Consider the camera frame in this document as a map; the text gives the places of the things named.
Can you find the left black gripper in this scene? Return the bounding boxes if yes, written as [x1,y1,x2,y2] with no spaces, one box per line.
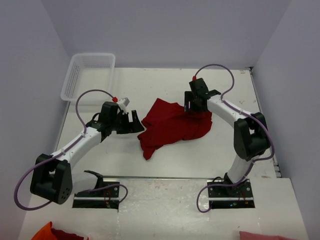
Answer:
[110,110,144,135]

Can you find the red t shirt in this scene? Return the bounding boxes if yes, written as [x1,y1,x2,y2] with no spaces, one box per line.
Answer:
[137,98,212,160]

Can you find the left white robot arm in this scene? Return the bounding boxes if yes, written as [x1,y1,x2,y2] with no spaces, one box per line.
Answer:
[30,97,144,205]

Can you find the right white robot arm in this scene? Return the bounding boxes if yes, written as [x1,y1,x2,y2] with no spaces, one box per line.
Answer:
[184,76,273,197]

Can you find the white plastic mesh basket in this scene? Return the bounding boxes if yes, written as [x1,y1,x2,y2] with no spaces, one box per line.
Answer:
[60,53,116,103]

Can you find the dark red folded cloth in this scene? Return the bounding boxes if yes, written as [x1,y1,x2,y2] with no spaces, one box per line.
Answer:
[51,228,90,240]

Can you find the orange folded cloth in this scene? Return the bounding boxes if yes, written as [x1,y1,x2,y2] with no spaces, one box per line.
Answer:
[32,221,57,240]

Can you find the pink folded cloth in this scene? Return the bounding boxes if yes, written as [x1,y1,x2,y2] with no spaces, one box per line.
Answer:
[239,231,288,240]

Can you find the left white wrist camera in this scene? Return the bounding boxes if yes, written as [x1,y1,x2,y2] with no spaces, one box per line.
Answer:
[112,96,130,114]

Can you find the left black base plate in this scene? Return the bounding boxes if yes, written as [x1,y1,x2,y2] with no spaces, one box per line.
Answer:
[72,185,120,210]

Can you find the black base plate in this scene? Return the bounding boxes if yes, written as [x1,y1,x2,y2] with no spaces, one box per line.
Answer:
[208,179,255,210]
[72,185,120,210]

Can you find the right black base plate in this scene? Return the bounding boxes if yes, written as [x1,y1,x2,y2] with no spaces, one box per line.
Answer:
[208,179,255,210]

